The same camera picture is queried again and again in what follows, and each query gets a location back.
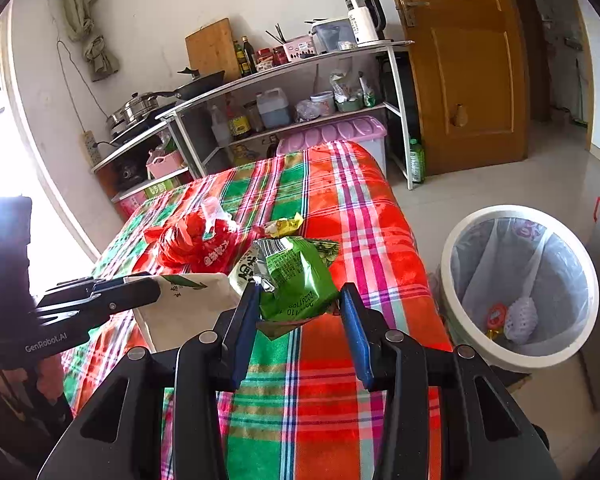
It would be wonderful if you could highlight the pink green cardboard box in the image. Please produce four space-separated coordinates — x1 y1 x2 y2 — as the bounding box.
112 177 191 221

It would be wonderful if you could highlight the yellow label sauce bottle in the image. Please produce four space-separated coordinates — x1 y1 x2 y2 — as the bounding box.
225 95 253 141

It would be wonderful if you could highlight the pink patterned utensil box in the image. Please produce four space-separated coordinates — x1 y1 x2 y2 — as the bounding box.
282 35 317 62

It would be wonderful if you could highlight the pink plastic basket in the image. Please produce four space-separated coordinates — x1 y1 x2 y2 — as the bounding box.
146 149 186 180

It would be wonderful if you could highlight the wooden door frame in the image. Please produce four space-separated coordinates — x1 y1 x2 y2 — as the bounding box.
505 0 596 153

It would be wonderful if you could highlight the white-rimmed lined trash bin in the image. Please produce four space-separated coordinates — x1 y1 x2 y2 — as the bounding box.
432 204 600 376

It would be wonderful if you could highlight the yellow crinkled snack wrapper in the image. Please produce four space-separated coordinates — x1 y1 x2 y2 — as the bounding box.
262 212 306 239

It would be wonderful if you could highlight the black gas stove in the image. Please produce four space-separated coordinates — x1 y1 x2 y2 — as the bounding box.
110 120 168 143

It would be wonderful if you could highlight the white power strip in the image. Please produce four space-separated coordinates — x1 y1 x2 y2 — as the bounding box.
81 130 98 166

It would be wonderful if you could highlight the dark glass sauce bottle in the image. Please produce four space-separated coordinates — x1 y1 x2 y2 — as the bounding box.
241 36 257 75

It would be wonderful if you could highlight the steel steamer pot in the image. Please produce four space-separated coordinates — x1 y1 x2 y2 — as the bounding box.
105 91 163 128

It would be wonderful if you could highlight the green snack packet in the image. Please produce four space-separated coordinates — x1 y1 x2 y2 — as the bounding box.
228 235 341 323

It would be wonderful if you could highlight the pink-lidded storage box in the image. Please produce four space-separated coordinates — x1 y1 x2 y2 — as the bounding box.
276 115 387 171

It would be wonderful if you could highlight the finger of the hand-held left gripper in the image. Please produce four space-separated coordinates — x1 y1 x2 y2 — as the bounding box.
32 279 162 328
37 276 131 297

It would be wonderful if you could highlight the brown glass jar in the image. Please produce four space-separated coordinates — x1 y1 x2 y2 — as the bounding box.
244 101 265 133

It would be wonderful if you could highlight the green plastic bottle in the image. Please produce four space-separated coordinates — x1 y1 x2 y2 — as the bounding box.
408 138 426 184

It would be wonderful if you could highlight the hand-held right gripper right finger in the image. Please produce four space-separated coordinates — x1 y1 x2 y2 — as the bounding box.
339 281 565 480

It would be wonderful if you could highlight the brass door handle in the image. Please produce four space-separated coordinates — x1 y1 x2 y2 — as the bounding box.
395 0 431 28

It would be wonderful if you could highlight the plastic jug with dark liquid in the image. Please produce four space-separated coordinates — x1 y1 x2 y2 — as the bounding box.
256 87 292 128

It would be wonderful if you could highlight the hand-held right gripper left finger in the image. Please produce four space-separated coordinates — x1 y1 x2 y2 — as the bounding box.
36 281 262 480

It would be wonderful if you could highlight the white metal kitchen rack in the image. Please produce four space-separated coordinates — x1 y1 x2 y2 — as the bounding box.
157 40 416 191

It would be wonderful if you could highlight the black wok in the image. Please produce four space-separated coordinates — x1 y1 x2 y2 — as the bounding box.
155 66 227 101

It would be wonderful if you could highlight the white lidded tub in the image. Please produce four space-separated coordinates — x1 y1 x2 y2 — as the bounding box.
310 91 337 116

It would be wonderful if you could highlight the wooden door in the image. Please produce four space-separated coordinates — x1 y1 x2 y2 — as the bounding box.
380 0 531 176

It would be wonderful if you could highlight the clear plastic bottle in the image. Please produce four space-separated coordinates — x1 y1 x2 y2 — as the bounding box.
209 105 233 148

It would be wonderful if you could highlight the red green plaid blanket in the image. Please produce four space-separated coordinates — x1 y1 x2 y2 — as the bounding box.
60 141 453 480

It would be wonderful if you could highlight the clear bag of food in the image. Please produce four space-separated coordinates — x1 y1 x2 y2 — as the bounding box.
295 99 323 122

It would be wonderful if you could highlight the low white metal rack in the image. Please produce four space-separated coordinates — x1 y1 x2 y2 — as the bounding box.
91 120 191 201

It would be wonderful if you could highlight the red yellow candy wrapper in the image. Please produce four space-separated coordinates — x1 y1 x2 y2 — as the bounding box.
484 302 508 341

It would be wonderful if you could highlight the red plastic bag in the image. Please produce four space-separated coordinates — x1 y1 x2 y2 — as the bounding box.
144 207 241 271

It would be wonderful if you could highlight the white foam fruit net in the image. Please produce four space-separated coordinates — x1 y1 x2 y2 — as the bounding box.
502 297 540 343

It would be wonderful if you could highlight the clear lidded food container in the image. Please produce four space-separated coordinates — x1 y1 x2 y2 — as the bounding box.
305 17 358 56

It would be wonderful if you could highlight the white electric kettle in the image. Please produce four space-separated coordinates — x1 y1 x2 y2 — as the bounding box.
345 0 387 46

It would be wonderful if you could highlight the wooden cutting board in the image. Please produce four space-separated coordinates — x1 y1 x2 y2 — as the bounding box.
185 17 241 83

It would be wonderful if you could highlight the green white seasoning packet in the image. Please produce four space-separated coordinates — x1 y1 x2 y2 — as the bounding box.
360 76 378 108

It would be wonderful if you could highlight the white paper bag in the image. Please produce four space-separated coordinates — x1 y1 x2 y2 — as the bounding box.
125 272 241 353

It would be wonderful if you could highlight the beige knotted curtain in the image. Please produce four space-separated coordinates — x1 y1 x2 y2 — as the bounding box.
62 0 121 83

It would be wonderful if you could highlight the crumpled clear food bag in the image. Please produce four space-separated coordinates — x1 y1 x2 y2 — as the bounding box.
329 71 361 102

